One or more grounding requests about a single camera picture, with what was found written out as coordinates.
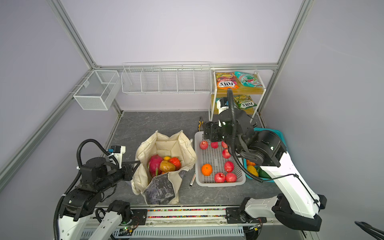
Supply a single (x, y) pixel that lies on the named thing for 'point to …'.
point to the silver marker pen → (193, 179)
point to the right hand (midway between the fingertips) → (211, 124)
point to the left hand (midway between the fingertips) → (139, 164)
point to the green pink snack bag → (248, 80)
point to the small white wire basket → (98, 90)
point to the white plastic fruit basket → (213, 170)
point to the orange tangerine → (206, 169)
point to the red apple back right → (225, 153)
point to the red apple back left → (204, 145)
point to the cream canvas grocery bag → (163, 189)
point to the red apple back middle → (214, 144)
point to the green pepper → (262, 174)
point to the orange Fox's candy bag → (226, 81)
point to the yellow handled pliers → (200, 122)
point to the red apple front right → (231, 177)
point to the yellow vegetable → (251, 169)
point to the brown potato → (166, 166)
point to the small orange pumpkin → (248, 163)
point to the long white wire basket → (169, 77)
